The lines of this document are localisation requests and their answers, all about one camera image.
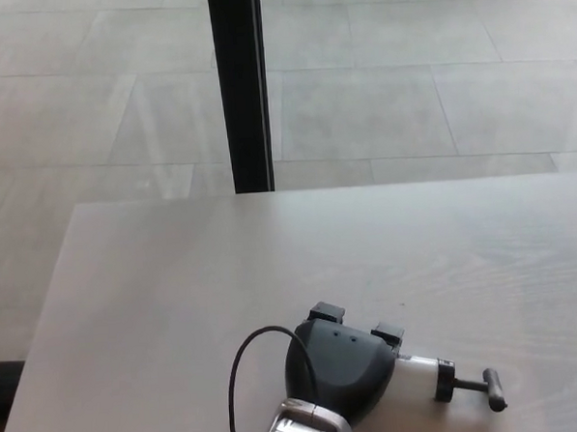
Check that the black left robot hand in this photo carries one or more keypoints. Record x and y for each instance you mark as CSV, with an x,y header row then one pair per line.
x,y
340,368

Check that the white Franklin air pump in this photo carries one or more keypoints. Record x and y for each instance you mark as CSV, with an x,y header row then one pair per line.
x,y
425,371

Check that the black window frame post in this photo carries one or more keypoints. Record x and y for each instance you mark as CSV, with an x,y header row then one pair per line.
x,y
240,88

